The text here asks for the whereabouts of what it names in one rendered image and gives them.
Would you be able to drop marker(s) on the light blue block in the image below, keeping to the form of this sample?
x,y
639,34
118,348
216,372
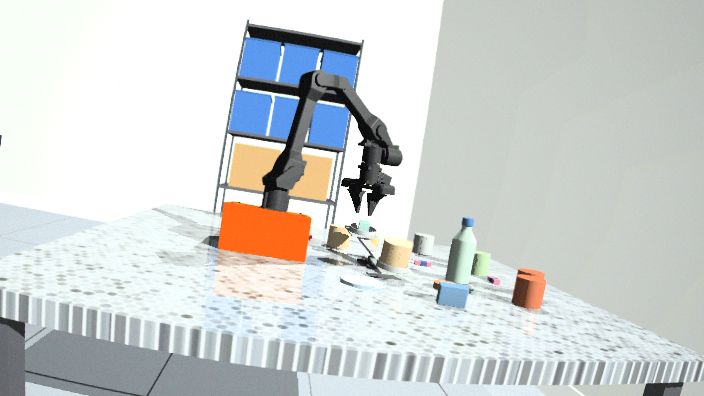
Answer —
x,y
452,294

